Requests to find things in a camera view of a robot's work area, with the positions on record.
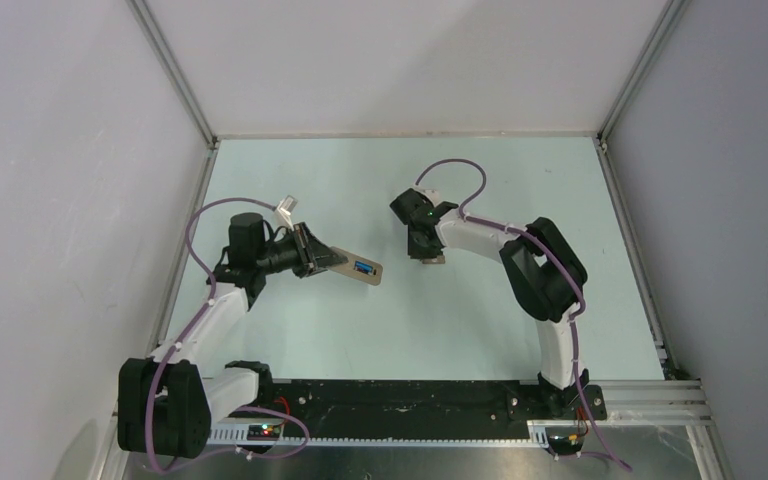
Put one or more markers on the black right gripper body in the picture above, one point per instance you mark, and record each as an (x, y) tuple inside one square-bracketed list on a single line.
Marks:
[(417, 250)]

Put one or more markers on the beige remote control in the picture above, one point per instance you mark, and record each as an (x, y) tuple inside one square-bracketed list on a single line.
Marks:
[(347, 268)]

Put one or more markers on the left controller board with LEDs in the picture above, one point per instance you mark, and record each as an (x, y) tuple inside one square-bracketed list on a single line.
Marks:
[(264, 433)]

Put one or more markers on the controller board with leds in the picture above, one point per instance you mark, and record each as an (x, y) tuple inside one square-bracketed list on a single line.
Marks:
[(264, 433), (564, 445)]

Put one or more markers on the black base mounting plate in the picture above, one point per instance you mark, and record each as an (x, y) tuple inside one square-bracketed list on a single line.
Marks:
[(438, 410)]

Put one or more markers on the blue battery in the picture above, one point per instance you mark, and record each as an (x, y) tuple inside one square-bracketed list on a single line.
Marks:
[(365, 269)]

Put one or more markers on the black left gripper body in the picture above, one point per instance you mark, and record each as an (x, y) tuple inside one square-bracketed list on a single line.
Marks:
[(279, 256)]

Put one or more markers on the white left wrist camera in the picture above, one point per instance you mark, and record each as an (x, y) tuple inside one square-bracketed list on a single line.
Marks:
[(283, 212)]

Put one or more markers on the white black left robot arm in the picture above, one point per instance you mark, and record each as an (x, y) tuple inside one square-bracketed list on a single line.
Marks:
[(165, 406)]

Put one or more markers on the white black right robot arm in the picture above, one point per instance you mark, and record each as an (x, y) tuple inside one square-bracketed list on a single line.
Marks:
[(545, 275)]

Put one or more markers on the beige battery compartment cover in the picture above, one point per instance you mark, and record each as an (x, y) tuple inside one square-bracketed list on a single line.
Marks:
[(434, 262)]

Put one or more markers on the right controller board with LEDs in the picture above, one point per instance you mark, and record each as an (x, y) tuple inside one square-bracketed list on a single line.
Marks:
[(564, 445)]

